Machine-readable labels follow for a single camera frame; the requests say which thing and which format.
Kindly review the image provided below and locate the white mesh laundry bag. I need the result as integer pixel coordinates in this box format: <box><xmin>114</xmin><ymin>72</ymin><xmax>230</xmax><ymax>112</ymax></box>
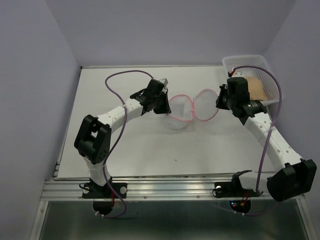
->
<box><xmin>165</xmin><ymin>89</ymin><xmax>219</xmax><ymax>130</ymax></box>

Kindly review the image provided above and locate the beige bra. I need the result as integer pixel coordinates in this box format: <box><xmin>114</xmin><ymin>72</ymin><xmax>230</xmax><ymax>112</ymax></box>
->
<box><xmin>245</xmin><ymin>76</ymin><xmax>268</xmax><ymax>101</ymax></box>

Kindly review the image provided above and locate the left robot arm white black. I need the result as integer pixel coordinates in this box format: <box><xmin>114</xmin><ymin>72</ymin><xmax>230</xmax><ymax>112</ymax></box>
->
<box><xmin>74</xmin><ymin>78</ymin><xmax>171</xmax><ymax>197</ymax></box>

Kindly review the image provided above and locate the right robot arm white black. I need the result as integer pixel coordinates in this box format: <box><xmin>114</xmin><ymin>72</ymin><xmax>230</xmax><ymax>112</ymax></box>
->
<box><xmin>216</xmin><ymin>77</ymin><xmax>317</xmax><ymax>202</ymax></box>

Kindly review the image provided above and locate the white plastic basket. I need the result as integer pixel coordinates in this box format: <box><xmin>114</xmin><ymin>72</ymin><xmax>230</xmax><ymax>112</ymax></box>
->
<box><xmin>222</xmin><ymin>54</ymin><xmax>279</xmax><ymax>106</ymax></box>

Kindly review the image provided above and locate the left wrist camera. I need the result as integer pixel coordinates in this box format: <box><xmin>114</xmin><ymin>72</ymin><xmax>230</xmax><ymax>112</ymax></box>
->
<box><xmin>158</xmin><ymin>78</ymin><xmax>168</xmax><ymax>87</ymax></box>

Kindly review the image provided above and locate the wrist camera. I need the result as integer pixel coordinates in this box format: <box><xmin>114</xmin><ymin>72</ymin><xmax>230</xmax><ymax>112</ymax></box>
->
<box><xmin>158</xmin><ymin>78</ymin><xmax>168</xmax><ymax>87</ymax></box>
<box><xmin>227</xmin><ymin>69</ymin><xmax>244</xmax><ymax>78</ymax></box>

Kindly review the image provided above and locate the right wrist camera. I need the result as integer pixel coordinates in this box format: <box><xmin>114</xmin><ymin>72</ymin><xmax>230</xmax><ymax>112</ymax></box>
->
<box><xmin>227</xmin><ymin>69</ymin><xmax>244</xmax><ymax>78</ymax></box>

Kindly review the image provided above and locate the aluminium rail frame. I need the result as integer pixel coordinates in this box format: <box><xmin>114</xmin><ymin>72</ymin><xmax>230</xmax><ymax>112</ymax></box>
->
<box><xmin>29</xmin><ymin>65</ymin><xmax>311</xmax><ymax>240</ymax></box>

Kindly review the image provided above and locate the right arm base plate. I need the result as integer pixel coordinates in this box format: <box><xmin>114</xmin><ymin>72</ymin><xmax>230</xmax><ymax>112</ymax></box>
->
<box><xmin>212</xmin><ymin>170</ymin><xmax>261</xmax><ymax>199</ymax></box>

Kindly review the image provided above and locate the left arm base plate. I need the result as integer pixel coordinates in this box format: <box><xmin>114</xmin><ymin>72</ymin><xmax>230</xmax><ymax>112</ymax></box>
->
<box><xmin>79</xmin><ymin>181</ymin><xmax>128</xmax><ymax>199</ymax></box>

